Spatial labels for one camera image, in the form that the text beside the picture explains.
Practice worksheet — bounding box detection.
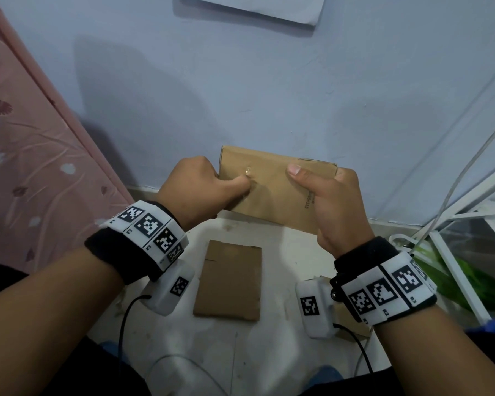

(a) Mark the person's right hand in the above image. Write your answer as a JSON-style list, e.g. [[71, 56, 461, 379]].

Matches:
[[287, 162, 376, 260]]

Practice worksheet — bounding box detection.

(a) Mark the person's left hand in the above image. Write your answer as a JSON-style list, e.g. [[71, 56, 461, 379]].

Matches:
[[156, 156, 252, 232]]

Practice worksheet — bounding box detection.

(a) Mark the taped brown cardboard box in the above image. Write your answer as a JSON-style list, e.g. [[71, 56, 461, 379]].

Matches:
[[192, 239, 263, 322]]

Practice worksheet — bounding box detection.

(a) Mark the person's left forearm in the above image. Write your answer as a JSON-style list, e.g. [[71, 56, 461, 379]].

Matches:
[[0, 247, 124, 396]]

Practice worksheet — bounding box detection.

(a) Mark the person's right forearm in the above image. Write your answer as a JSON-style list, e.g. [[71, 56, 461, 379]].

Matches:
[[373, 305, 495, 396]]

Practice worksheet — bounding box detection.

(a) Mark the person's right blue shoe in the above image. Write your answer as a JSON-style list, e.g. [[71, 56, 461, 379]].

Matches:
[[305, 366, 343, 388]]

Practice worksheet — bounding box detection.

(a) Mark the left wrist marker band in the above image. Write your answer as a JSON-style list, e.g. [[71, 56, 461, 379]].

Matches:
[[84, 200, 189, 285]]

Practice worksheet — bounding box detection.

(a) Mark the wrist marker band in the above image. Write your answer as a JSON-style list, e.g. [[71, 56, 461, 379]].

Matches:
[[84, 200, 189, 285], [329, 236, 438, 328]]

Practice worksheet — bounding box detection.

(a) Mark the right wrist marker band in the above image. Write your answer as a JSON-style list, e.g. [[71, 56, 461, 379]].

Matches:
[[329, 236, 438, 328]]

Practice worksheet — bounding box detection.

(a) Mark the white metal rack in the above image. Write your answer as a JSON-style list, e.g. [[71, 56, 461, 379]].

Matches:
[[412, 160, 495, 326]]

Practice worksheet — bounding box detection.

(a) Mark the green plastic bag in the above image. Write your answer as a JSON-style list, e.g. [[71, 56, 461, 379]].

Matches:
[[412, 241, 495, 312]]

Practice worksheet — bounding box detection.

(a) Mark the pink floral bedsheet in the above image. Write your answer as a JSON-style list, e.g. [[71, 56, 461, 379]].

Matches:
[[0, 0, 135, 275]]

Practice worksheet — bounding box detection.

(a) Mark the blue plastic bin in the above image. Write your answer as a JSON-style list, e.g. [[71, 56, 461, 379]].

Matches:
[[466, 319, 495, 339]]

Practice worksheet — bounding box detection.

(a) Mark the coiled white cable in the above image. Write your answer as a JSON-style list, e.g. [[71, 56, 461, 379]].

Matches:
[[389, 233, 426, 254]]

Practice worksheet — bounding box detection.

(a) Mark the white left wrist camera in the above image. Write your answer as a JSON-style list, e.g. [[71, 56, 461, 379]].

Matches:
[[142, 259, 195, 317]]

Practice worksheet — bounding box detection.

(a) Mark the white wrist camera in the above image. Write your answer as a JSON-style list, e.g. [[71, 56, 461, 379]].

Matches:
[[142, 259, 195, 317], [295, 277, 339, 340]]

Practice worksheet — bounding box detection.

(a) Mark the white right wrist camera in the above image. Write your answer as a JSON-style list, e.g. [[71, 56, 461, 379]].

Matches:
[[295, 277, 339, 340]]

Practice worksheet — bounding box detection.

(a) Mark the thin grey wall cable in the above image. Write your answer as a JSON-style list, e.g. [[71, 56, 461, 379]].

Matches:
[[353, 111, 495, 378]]

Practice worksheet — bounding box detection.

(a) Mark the black right camera cable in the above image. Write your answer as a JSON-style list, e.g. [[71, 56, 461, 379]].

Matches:
[[333, 323, 374, 374]]

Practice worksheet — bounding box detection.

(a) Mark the black camera cable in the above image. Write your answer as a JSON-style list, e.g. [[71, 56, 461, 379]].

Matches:
[[333, 323, 374, 374], [117, 294, 152, 380]]

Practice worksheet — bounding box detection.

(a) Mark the black left camera cable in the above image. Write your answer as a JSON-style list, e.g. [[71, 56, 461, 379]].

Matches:
[[117, 294, 152, 380]]

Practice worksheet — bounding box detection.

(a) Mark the white floor cable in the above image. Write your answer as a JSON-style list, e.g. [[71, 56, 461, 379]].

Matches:
[[146, 354, 219, 396]]

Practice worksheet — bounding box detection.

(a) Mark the white paper wall note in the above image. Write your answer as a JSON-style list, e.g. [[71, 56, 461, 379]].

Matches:
[[181, 0, 327, 26]]

